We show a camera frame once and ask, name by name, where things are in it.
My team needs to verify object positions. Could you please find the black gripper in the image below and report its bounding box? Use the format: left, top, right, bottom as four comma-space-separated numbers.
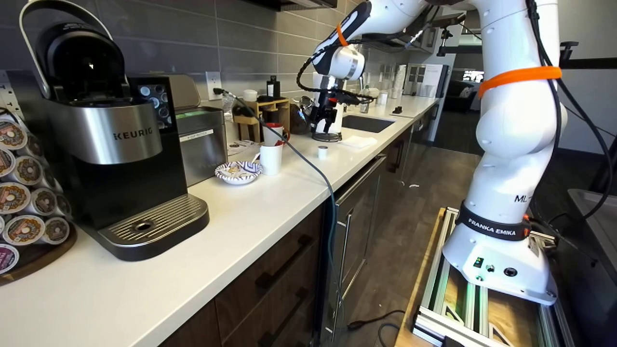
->
311, 73, 342, 136

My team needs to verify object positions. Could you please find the coffee pod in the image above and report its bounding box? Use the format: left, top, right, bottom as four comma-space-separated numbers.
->
319, 146, 330, 159

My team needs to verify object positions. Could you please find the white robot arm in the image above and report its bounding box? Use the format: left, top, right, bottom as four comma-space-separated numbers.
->
311, 0, 566, 306

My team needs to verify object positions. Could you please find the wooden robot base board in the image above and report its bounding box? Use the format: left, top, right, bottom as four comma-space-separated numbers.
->
394, 208, 446, 347

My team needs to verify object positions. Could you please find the black and white bowl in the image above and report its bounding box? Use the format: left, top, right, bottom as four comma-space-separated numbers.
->
215, 161, 263, 184

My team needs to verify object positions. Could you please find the Keurig coffee machine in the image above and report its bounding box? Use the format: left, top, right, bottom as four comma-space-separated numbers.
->
20, 0, 209, 260

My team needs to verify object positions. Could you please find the coffee pod carousel rack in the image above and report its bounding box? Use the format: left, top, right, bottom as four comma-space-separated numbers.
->
0, 71, 78, 285

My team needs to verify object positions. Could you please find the white mug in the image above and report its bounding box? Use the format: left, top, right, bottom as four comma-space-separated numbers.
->
255, 144, 284, 175

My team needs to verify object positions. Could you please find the black jar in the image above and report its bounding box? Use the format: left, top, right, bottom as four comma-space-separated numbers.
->
267, 75, 280, 98

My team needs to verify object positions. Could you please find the wooden organizer box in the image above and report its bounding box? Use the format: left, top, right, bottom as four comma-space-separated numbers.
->
232, 98, 292, 142

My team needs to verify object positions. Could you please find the stainless steel bin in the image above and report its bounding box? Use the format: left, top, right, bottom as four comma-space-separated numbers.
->
170, 75, 228, 184

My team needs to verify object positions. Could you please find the blue cable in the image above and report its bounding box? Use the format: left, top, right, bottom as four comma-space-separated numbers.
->
211, 86, 342, 347

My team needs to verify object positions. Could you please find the black floor cable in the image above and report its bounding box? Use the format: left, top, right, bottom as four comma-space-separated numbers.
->
346, 306, 408, 347

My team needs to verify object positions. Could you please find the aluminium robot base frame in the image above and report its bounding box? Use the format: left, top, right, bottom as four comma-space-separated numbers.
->
413, 206, 575, 347

